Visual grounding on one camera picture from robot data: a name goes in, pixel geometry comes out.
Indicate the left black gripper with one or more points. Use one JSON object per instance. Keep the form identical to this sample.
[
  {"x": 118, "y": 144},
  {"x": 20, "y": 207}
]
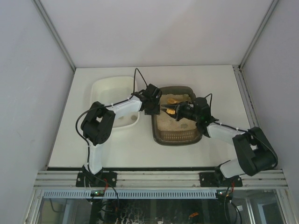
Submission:
[{"x": 152, "y": 109}]

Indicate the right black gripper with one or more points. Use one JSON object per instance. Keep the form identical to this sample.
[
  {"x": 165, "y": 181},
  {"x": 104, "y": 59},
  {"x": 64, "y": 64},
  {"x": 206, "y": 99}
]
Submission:
[{"x": 178, "y": 112}]

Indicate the yellow litter scoop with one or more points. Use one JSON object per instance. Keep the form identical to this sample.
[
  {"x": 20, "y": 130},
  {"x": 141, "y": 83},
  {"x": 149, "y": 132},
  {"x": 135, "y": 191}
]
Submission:
[{"x": 173, "y": 101}]

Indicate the dark brown litter box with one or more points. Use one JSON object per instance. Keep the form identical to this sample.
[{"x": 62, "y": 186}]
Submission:
[{"x": 166, "y": 130}]

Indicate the white plastic tub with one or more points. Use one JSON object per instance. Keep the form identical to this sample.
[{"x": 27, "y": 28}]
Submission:
[{"x": 113, "y": 90}]

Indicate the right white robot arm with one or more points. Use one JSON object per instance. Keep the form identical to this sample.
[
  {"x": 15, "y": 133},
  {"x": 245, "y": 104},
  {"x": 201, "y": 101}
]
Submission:
[{"x": 253, "y": 151}]

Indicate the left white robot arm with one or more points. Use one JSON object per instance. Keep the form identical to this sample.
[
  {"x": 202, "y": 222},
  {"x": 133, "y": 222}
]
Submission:
[{"x": 95, "y": 125}]

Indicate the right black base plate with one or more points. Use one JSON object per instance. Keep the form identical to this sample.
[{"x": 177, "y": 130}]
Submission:
[{"x": 213, "y": 179}]

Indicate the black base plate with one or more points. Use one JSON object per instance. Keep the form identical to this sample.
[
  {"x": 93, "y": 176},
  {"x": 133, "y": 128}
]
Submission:
[
  {"x": 101, "y": 179},
  {"x": 213, "y": 179}
]

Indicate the right side aluminium rail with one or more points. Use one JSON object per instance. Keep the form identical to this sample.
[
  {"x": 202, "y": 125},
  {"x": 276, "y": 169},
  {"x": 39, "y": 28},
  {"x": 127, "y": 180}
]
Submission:
[{"x": 250, "y": 111}]

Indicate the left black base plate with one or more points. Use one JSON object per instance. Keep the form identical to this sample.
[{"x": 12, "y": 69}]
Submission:
[{"x": 101, "y": 179}]

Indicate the grey slotted cable duct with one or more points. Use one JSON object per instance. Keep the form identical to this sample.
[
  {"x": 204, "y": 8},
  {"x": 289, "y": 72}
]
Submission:
[{"x": 132, "y": 194}]

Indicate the aluminium mounting rail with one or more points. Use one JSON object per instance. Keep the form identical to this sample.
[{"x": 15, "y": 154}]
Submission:
[{"x": 158, "y": 180}]

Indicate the right aluminium frame post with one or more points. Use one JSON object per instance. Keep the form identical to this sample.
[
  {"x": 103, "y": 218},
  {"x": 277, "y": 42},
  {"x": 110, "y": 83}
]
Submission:
[{"x": 266, "y": 18}]

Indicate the aluminium frame post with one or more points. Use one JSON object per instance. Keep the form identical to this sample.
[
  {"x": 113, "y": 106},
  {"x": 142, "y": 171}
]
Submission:
[
  {"x": 54, "y": 33},
  {"x": 266, "y": 18}
]

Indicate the left aluminium frame post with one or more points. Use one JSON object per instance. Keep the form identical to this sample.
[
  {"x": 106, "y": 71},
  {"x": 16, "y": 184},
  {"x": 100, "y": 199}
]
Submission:
[{"x": 54, "y": 33}]

